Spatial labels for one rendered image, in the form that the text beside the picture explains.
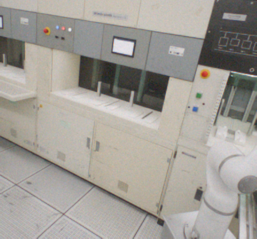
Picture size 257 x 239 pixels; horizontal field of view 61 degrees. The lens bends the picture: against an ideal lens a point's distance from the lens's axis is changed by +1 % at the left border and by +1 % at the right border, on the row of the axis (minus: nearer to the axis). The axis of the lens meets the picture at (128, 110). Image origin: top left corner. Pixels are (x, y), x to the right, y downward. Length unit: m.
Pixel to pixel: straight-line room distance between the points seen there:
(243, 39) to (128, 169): 1.32
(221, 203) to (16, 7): 2.31
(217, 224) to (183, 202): 0.96
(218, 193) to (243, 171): 0.17
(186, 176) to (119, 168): 0.61
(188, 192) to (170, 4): 1.38
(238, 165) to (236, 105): 1.68
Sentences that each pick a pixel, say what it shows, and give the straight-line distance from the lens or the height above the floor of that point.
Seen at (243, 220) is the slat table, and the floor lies 0.76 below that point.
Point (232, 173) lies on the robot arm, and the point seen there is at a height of 1.14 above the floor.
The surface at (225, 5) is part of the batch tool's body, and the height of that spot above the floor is 1.76.
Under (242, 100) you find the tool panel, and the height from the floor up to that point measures 1.07.
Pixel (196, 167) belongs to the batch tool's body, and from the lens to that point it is 1.74.
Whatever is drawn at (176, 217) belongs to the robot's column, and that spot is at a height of 0.76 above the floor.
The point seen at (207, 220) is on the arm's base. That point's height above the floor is 0.89.
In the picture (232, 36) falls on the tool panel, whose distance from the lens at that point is 1.52.
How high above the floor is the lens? 1.53
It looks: 20 degrees down
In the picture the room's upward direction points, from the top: 9 degrees clockwise
